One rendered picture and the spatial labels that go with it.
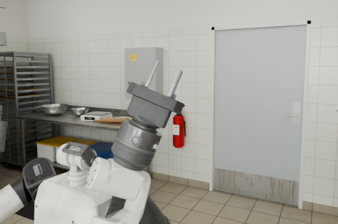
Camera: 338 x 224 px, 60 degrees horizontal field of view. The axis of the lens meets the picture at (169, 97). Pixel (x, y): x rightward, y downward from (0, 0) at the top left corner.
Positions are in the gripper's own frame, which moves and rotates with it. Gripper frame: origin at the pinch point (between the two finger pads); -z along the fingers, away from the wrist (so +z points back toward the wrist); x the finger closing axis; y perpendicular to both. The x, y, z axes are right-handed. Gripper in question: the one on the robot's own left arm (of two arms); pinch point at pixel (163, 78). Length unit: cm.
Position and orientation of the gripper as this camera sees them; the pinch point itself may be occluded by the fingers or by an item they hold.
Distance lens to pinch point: 61.6
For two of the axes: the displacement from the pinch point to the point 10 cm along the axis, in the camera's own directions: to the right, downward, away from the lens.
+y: 0.3, 0.3, 10.0
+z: -3.9, 9.2, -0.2
